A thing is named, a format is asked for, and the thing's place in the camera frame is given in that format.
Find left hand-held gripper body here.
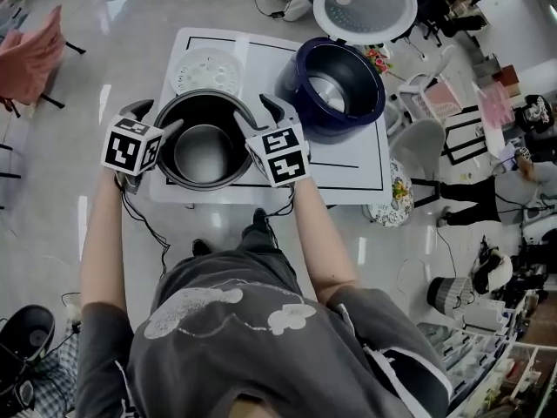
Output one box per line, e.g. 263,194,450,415
101,118,165,195

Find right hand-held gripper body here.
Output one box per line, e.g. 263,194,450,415
245,122,311,189

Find dark metal pot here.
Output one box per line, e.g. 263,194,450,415
154,88,256,191

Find white perforated steamer tray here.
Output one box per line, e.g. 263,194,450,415
172,46,245,99

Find person's right forearm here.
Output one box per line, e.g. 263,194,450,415
291,176,360,304

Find person's left forearm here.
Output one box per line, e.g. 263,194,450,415
80,170,131,321

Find dark blue rice cooker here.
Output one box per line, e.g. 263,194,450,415
273,37,387,143

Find white black-lined square table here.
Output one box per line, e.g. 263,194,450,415
149,27,393,206

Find person's dark grey trousers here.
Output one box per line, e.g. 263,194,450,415
240,222,284,260

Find pink flower bouquet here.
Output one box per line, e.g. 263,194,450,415
363,45,393,76

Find floral patterned round stool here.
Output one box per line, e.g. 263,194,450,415
367,157,414,228

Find orange fabric chair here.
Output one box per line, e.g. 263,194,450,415
0,5,88,117

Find white rice cooker lid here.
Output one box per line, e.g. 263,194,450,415
312,0,418,43

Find grey shell chair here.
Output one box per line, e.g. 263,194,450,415
389,118,447,211

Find white mesh pink-seat office chair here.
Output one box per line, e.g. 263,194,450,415
385,44,465,137

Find person's grey printed t-shirt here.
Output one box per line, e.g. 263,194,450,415
76,250,452,418

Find black rice cooker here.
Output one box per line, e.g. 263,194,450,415
0,304,57,365

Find striped grey basket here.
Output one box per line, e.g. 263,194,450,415
426,275,475,315

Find pink sheet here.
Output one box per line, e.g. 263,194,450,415
478,89,519,134

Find black and white bag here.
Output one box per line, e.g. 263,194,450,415
473,246,514,295

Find checked cloth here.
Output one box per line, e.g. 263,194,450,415
32,333,82,418

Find white round backpack device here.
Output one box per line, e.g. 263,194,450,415
520,189,557,243

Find white shelf rack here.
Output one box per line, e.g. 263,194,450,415
417,289,557,418

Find right hand-held gripper cable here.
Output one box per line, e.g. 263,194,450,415
263,187,297,219

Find hand-held gripper cable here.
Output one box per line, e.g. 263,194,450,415
115,180,173,278
263,187,297,219

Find left hand-held gripper cable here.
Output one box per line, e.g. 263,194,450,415
115,180,173,278

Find white table with black frame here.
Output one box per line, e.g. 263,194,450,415
443,80,523,169

